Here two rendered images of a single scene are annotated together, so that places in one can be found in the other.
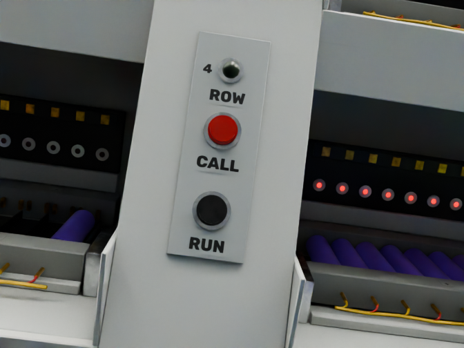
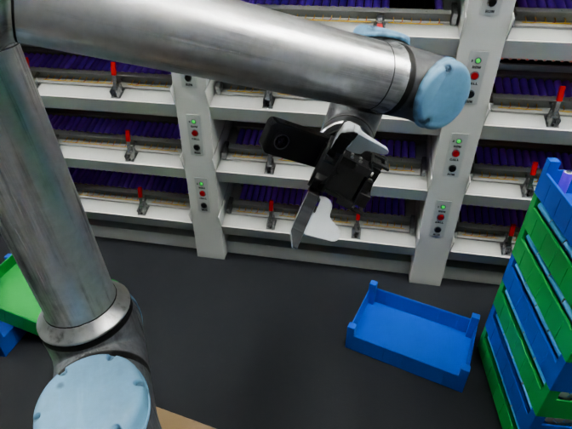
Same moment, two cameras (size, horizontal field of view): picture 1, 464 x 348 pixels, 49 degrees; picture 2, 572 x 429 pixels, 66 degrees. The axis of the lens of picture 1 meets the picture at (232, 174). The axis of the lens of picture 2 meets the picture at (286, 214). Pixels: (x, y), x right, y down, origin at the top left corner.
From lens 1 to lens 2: 0.86 m
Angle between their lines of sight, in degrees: 44
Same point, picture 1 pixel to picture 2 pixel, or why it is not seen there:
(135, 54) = not seen: outside the picture
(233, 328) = (494, 31)
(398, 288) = (544, 14)
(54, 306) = (444, 29)
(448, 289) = (561, 12)
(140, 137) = not seen: outside the picture
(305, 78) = not seen: outside the picture
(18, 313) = (438, 31)
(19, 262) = (433, 17)
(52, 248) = (442, 13)
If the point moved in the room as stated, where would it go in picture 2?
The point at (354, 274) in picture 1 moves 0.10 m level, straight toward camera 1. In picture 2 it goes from (530, 10) to (527, 18)
